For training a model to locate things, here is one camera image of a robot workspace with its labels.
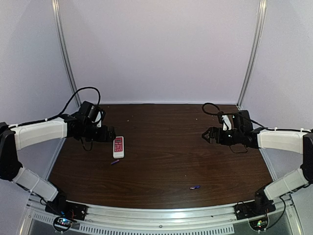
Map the front aluminium rail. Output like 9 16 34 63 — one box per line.
17 194 304 235

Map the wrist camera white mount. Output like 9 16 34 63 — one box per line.
218 110 250 130
78 101 106 127

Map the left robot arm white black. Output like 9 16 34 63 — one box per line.
0 111 116 212

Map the right aluminium frame post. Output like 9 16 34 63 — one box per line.
237 0 267 109

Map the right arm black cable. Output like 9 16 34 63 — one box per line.
202 102 313 134

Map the white remote control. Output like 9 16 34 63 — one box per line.
113 136 125 159

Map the left aluminium frame post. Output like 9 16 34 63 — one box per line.
51 0 78 94

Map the aluminium frame post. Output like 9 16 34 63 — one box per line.
51 0 78 94
237 0 267 109

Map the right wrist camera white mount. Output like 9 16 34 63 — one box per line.
218 110 250 130

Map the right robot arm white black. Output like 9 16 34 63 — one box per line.
201 124 313 213

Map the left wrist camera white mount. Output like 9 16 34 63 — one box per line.
78 101 106 127

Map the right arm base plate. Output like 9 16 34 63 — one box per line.
233 200 276 220

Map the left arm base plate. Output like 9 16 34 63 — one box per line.
44 198 87 221

